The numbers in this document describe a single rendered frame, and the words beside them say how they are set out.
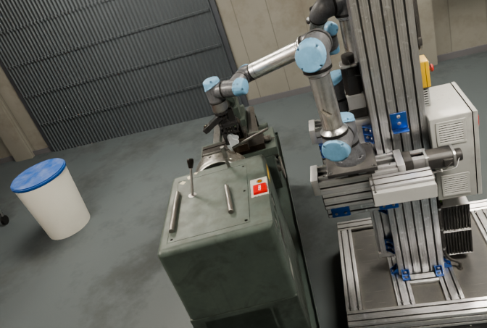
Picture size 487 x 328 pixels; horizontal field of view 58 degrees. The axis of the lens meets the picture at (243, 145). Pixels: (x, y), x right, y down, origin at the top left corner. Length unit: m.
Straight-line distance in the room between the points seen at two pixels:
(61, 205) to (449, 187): 3.54
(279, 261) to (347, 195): 0.54
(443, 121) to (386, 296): 1.08
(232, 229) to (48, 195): 3.09
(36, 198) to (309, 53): 3.46
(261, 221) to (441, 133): 0.97
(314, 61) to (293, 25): 3.92
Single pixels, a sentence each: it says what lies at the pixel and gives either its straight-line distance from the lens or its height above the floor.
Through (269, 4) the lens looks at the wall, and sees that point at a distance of 5.55.
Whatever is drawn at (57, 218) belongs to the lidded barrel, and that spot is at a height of 0.25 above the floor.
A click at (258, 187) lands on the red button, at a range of 1.89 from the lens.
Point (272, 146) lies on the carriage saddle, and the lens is 2.88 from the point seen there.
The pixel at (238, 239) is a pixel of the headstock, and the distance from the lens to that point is 1.73.
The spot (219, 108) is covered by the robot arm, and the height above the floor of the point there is 1.58.
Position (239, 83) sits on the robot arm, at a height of 1.67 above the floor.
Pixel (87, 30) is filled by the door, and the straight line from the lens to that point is 6.16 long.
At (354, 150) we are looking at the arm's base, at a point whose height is 1.23.
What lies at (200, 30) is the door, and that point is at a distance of 5.68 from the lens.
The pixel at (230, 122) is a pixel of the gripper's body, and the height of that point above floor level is 1.49.
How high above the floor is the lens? 2.30
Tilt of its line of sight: 27 degrees down
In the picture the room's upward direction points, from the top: 19 degrees counter-clockwise
